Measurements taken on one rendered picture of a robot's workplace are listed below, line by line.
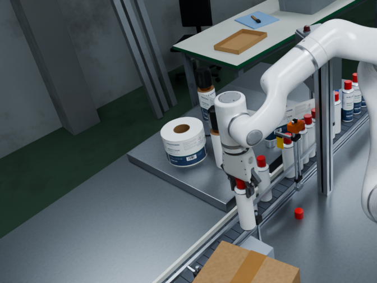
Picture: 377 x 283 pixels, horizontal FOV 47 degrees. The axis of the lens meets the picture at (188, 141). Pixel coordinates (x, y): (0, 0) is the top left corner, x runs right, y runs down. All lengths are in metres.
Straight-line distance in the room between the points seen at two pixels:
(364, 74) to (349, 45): 0.12
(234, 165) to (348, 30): 0.48
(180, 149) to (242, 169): 0.74
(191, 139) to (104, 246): 0.59
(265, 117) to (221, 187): 0.79
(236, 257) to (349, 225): 0.60
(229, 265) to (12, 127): 3.45
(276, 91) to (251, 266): 0.48
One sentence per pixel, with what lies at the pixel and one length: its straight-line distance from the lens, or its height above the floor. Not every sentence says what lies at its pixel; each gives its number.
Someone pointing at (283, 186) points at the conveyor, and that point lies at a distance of 1.82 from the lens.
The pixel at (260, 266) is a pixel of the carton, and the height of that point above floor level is 1.12.
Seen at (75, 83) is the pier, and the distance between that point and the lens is 4.21.
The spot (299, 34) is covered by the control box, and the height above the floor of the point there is 1.47.
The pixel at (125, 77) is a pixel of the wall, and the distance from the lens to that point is 4.79.
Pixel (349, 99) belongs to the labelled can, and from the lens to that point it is 2.11.
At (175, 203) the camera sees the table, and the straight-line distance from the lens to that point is 1.90.
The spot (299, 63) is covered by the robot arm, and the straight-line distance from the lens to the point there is 1.20.
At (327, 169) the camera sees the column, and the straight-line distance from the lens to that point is 1.75.
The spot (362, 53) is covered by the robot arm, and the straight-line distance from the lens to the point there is 1.24.
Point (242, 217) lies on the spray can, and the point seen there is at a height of 1.10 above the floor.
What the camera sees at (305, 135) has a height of 1.03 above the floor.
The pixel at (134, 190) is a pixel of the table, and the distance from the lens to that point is 2.03.
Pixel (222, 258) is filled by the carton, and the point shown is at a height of 1.12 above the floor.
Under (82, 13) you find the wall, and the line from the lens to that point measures 4.44.
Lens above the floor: 2.07
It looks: 33 degrees down
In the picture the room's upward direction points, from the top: 13 degrees counter-clockwise
